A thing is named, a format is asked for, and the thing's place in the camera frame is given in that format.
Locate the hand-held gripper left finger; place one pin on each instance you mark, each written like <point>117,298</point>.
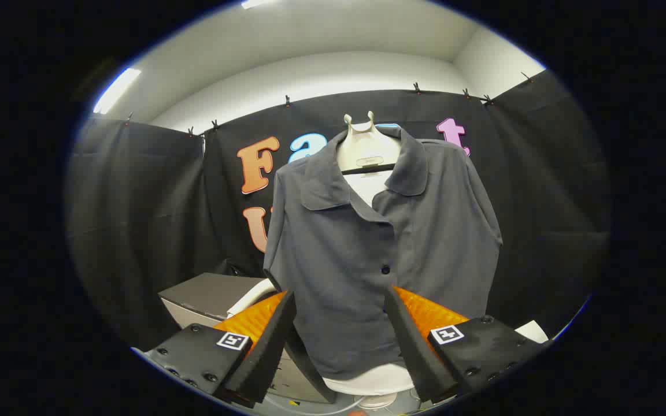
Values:
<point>269,352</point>

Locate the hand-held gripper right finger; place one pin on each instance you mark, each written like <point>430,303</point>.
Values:
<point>411,346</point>

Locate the grey collared shirt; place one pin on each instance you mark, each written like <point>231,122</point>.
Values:
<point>339,248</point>

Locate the grey drawer cabinet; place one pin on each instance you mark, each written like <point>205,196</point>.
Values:
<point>206,294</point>

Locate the black backdrop cloth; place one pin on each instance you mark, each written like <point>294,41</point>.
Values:
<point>136,219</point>

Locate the row of black clips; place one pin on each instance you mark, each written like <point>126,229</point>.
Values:
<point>288,101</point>

